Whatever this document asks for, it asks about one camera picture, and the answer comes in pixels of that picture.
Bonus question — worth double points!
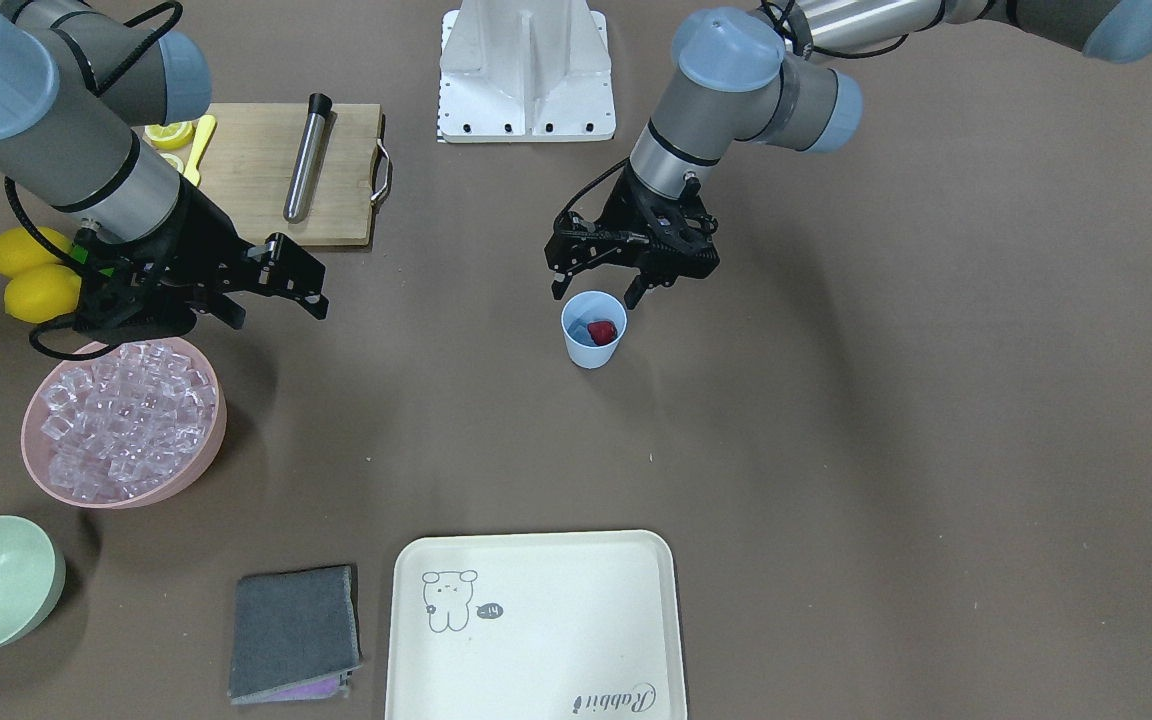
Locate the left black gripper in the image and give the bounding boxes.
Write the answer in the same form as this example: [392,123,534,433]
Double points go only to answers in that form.
[547,165,721,311]

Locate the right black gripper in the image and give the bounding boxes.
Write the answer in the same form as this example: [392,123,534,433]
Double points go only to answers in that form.
[71,179,329,340]

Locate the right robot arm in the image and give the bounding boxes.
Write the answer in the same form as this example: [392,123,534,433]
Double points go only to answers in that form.
[0,1,328,344]

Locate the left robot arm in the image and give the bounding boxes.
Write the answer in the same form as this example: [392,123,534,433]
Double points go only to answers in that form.
[545,1,1152,309]

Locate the blue plastic cup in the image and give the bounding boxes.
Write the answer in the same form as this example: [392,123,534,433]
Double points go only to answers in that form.
[559,291,628,369]

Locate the ice cubes in cup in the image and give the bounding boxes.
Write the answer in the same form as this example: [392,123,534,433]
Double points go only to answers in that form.
[566,323,594,347]

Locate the clear ice cubes pile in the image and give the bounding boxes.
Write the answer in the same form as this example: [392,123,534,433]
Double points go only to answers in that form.
[38,341,218,503]

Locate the wooden cutting board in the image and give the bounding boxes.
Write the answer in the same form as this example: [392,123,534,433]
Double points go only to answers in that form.
[200,99,388,249]

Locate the lemon slice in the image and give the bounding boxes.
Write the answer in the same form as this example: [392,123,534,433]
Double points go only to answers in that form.
[143,120,195,151]
[159,152,185,176]

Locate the yellow plastic knife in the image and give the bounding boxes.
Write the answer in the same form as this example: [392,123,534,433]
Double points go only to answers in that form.
[182,114,218,187]

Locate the pink bowl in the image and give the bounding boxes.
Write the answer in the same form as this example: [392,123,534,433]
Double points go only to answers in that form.
[21,338,228,510]

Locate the yellow lemon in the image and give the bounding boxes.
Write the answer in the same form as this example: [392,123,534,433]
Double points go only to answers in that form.
[0,227,70,279]
[3,264,82,324]

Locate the beige plastic tray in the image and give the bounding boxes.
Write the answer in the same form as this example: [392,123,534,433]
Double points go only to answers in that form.
[385,529,689,719]

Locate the dark grey folded cloth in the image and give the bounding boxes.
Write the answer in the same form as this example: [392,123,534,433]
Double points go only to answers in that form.
[228,564,362,706]

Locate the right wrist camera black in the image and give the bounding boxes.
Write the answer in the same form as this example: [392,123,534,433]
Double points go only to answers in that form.
[28,223,197,363]

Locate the black handled knife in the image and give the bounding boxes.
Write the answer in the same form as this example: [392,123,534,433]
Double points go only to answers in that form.
[283,92,333,223]

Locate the white camera pillar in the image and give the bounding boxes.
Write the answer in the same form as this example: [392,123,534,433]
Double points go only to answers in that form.
[435,1,617,143]

